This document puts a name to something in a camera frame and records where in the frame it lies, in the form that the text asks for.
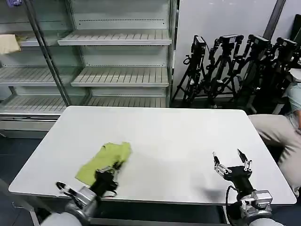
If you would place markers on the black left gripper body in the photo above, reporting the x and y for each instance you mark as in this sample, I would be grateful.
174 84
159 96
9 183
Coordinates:
104 183

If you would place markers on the black camera tripod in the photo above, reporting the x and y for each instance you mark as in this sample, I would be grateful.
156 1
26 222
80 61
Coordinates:
223 66
194 68
255 61
283 61

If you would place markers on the glass-door shelf cabinet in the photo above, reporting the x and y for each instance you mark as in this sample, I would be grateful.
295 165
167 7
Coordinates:
28 77

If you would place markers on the purple item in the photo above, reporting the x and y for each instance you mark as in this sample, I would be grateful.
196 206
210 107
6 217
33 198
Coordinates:
14 2

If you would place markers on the yellow-green cloth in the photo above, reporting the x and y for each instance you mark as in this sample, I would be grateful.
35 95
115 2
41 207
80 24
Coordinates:
105 157

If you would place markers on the white open shelf unit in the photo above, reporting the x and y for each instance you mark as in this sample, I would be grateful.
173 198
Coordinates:
122 75

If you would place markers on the black flat panel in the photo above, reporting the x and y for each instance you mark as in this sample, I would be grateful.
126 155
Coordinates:
296 28

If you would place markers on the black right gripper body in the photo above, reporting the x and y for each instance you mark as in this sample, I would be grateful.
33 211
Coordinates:
241 179

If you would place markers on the person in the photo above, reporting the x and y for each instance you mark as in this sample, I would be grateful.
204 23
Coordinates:
277 134

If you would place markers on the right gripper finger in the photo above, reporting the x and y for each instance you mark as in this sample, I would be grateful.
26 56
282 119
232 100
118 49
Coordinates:
219 168
247 163

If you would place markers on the brown cardboard piece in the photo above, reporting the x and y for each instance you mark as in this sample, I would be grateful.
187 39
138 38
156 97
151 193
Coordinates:
9 43

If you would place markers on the dark grey leaning pole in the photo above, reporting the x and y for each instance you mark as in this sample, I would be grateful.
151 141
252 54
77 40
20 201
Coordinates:
274 20

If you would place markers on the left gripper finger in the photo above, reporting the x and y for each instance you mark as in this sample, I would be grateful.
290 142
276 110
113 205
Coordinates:
104 170
117 167

